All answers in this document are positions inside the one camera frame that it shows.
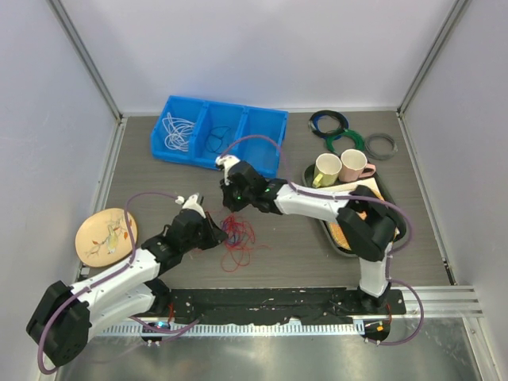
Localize white thin wire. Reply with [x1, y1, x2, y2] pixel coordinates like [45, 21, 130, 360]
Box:
[162, 112, 198, 152]
[162, 118, 198, 152]

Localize blue three-compartment bin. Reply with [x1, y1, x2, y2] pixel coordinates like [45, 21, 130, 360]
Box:
[150, 95, 288, 178]

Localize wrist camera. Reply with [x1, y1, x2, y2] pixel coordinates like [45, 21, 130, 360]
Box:
[175, 193, 206, 219]
[215, 155, 240, 186]

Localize yellow mug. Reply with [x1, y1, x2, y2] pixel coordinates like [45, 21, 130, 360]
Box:
[312, 153, 342, 188]

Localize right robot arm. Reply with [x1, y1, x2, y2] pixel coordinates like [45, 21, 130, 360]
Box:
[215, 155, 406, 314]

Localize red thin wire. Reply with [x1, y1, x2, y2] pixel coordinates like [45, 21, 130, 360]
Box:
[220, 212, 273, 274]

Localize black tray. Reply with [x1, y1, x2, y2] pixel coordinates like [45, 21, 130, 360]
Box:
[302, 164, 406, 258]

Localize grey cable coil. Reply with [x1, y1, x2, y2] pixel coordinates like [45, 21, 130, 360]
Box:
[364, 133, 398, 160]

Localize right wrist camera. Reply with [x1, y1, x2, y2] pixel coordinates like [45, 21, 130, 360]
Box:
[215, 155, 240, 186]

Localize blue thin wire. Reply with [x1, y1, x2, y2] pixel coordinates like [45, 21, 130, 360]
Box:
[205, 125, 231, 155]
[219, 216, 249, 244]

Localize slotted cable duct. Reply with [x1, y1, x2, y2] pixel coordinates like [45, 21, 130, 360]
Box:
[99, 319, 364, 337]

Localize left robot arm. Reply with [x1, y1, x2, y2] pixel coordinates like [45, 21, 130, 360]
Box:
[26, 209, 228, 375]

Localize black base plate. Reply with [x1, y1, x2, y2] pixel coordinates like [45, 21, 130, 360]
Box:
[170, 287, 406, 325]

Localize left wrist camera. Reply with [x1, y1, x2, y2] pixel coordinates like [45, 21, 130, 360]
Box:
[175, 193, 206, 219]

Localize pink mug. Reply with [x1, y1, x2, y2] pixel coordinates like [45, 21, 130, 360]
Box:
[338, 148, 376, 183]

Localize orange woven basket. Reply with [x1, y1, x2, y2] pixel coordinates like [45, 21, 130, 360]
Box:
[324, 190, 391, 255]

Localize beige painted plate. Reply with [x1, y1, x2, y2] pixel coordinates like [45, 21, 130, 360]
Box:
[75, 208, 138, 267]

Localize green cable coil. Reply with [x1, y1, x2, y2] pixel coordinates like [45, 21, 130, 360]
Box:
[323, 129, 364, 156]

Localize black cable coil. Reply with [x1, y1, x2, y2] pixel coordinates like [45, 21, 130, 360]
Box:
[308, 110, 349, 138]

